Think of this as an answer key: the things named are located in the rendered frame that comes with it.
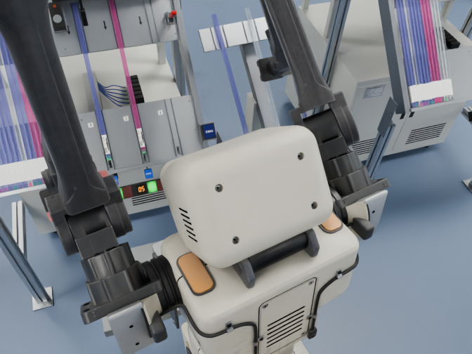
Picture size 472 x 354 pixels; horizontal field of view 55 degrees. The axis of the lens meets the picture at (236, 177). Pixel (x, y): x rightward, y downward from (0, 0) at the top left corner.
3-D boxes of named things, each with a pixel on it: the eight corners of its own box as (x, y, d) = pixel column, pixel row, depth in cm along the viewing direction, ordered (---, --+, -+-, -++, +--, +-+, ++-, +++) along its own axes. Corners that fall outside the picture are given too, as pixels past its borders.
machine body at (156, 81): (192, 208, 224) (187, 114, 176) (43, 242, 207) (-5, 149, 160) (164, 121, 263) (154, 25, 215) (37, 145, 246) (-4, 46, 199)
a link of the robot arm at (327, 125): (322, 171, 80) (352, 160, 79) (302, 117, 80) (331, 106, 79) (319, 168, 89) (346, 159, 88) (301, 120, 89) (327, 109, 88)
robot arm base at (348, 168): (338, 210, 76) (392, 185, 80) (321, 164, 76) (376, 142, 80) (313, 211, 84) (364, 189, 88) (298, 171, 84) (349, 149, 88)
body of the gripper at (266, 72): (255, 61, 137) (264, 55, 130) (284, 54, 140) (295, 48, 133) (260, 81, 138) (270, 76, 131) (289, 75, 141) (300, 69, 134)
